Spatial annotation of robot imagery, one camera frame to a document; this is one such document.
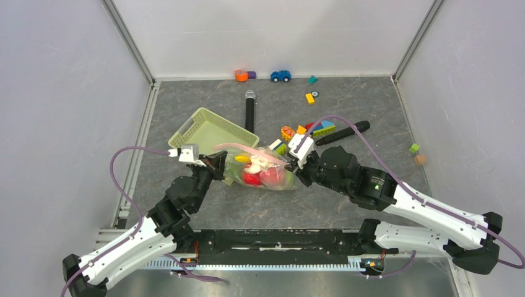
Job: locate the white mushroom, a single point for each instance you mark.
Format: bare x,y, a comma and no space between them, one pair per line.
257,164

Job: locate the tan wooden cube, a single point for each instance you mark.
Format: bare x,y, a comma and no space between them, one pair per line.
420,159

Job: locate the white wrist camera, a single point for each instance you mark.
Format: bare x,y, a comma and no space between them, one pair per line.
300,146
187,154

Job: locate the white blue green brick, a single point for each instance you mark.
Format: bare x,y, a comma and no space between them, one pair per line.
279,147

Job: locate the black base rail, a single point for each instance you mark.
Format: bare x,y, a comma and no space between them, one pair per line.
278,246

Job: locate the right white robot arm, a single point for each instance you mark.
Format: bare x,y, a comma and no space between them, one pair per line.
468,239

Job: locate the red tomato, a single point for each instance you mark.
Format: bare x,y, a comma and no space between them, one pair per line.
251,179

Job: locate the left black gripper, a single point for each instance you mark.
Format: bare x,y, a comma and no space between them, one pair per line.
215,163

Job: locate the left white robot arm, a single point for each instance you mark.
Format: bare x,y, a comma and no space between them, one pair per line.
158,233

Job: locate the red peach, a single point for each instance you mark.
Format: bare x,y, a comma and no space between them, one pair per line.
273,178

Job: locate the blue toy car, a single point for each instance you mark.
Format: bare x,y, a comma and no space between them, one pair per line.
281,76

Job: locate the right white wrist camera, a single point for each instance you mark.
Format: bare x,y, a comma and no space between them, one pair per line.
300,146

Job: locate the upright black microphone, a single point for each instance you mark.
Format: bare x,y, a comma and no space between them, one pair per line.
250,97

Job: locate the teal block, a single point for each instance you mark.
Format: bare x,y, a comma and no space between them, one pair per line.
313,79

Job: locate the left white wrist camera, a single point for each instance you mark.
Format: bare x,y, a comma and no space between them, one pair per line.
187,154

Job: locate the orange cartoon figure block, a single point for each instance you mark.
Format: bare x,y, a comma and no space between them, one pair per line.
287,133

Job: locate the purple block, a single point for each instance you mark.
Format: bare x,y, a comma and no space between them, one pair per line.
252,74

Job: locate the green cube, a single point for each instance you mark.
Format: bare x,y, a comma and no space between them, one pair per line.
414,148

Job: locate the slanted black microphone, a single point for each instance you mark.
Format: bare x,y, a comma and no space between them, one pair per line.
361,126

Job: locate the orange brick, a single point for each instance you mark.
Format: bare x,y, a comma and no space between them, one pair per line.
301,130

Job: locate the light green plastic basket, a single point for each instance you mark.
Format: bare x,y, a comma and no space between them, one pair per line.
208,129

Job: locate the multicolour brick stack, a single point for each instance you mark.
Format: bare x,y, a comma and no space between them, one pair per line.
323,128

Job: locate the clear polka dot zip bag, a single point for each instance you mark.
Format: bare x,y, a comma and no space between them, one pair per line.
233,169

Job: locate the yellow brick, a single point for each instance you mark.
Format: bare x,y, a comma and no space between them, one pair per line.
310,98

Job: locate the small yellow fruit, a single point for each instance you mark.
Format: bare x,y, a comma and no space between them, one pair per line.
242,159

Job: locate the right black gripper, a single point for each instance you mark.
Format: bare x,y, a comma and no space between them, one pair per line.
301,172

